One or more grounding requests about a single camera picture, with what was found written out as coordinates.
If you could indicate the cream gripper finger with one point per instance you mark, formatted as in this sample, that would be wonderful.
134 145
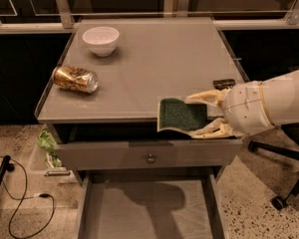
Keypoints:
211 98
218 128

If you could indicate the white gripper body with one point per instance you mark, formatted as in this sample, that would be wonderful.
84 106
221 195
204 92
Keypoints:
245 108

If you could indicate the green yellow sponge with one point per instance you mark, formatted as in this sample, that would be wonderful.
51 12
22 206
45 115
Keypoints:
176 115

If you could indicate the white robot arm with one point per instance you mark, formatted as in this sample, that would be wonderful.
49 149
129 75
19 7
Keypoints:
281 99

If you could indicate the grey top drawer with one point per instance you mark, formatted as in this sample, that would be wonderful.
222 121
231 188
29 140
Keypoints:
133 154

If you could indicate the grey drawer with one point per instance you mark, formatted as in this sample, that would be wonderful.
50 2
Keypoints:
133 154
151 207

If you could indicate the round metal drawer knob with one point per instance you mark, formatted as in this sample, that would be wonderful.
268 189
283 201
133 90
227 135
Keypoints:
150 159

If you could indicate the grey middle drawer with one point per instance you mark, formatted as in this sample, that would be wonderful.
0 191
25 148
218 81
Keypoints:
151 207

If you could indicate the grey drawer cabinet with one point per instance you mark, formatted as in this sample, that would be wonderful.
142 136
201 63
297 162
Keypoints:
155 59

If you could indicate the black snack packet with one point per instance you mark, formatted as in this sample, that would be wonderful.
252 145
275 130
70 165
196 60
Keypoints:
224 84

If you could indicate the white ceramic bowl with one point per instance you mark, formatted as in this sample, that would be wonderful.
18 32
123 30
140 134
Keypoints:
101 41

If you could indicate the gold soda can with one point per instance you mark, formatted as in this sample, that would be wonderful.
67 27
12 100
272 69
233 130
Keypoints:
75 79

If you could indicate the green plastic bag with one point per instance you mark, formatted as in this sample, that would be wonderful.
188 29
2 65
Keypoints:
47 143

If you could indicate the clear plastic bin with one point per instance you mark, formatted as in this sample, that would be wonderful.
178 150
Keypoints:
38 165

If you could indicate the metal window rail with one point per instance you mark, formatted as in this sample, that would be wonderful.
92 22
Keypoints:
47 16

